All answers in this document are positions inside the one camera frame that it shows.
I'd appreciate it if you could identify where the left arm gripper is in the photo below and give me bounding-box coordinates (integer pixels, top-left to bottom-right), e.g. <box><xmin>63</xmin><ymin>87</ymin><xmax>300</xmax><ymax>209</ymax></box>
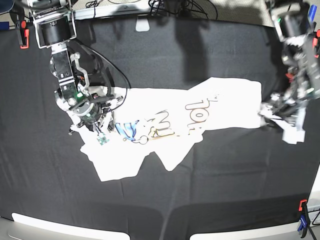
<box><xmin>258</xmin><ymin>91</ymin><xmax>307</xmax><ymax>130</ymax></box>

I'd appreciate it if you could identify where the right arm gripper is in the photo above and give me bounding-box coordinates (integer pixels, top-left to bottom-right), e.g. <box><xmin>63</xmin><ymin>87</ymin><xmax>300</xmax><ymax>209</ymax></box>
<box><xmin>68</xmin><ymin>93</ymin><xmax>125</xmax><ymax>135</ymax></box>

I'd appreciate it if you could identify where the white printed t-shirt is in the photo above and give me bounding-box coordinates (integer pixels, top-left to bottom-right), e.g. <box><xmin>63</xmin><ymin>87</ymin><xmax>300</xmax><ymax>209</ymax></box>
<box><xmin>78</xmin><ymin>77</ymin><xmax>262</xmax><ymax>182</ymax></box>

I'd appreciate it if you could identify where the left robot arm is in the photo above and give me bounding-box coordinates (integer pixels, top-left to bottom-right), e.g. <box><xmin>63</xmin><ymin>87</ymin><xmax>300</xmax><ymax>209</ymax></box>
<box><xmin>260</xmin><ymin>0</ymin><xmax>320</xmax><ymax>130</ymax></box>

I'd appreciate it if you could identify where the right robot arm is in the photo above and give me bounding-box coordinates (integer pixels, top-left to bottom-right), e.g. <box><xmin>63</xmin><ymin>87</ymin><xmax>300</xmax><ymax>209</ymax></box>
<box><xmin>14</xmin><ymin>0</ymin><xmax>126</xmax><ymax>136</ymax></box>

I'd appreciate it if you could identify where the red clamp back right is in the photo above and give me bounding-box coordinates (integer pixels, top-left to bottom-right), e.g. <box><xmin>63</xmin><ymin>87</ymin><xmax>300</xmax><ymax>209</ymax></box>
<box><xmin>311</xmin><ymin>29</ymin><xmax>320</xmax><ymax>59</ymax></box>

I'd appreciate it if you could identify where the red clamp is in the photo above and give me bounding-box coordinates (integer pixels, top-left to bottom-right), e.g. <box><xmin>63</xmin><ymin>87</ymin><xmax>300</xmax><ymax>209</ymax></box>
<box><xmin>311</xmin><ymin>29</ymin><xmax>320</xmax><ymax>59</ymax></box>
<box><xmin>297</xmin><ymin>199</ymin><xmax>310</xmax><ymax>239</ymax></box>
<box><xmin>14</xmin><ymin>8</ymin><xmax>29</xmax><ymax>49</ymax></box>

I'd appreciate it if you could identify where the black table cloth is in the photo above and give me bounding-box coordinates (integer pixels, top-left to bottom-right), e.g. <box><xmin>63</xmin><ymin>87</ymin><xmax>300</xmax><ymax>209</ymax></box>
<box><xmin>0</xmin><ymin>17</ymin><xmax>320</xmax><ymax>240</ymax></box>

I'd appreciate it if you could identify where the red clamp back left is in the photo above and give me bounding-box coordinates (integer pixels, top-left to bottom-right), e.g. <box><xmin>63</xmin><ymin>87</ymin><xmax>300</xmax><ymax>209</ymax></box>
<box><xmin>14</xmin><ymin>8</ymin><xmax>29</xmax><ymax>49</ymax></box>

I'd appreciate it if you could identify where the red clamp front right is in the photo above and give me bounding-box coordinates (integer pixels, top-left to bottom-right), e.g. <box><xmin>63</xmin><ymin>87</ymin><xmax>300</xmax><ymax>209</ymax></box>
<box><xmin>297</xmin><ymin>199</ymin><xmax>310</xmax><ymax>239</ymax></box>

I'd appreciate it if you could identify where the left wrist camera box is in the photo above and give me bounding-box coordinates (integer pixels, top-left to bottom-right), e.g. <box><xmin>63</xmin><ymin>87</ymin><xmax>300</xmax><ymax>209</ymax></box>
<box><xmin>282</xmin><ymin>125</ymin><xmax>306</xmax><ymax>145</ymax></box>

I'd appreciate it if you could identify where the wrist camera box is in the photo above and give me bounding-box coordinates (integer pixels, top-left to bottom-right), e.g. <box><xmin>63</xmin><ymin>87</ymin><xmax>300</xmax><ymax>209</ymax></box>
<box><xmin>97</xmin><ymin>134</ymin><xmax>110</xmax><ymax>146</ymax></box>
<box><xmin>282</xmin><ymin>125</ymin><xmax>306</xmax><ymax>145</ymax></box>

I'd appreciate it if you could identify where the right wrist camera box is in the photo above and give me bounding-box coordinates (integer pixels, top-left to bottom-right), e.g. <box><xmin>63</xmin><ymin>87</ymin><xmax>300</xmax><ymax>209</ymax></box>
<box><xmin>97</xmin><ymin>134</ymin><xmax>110</xmax><ymax>146</ymax></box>

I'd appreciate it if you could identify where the grey table mount plate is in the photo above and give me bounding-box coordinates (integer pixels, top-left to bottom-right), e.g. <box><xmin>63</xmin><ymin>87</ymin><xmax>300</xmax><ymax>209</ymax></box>
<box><xmin>135</xmin><ymin>17</ymin><xmax>150</xmax><ymax>33</ymax></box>

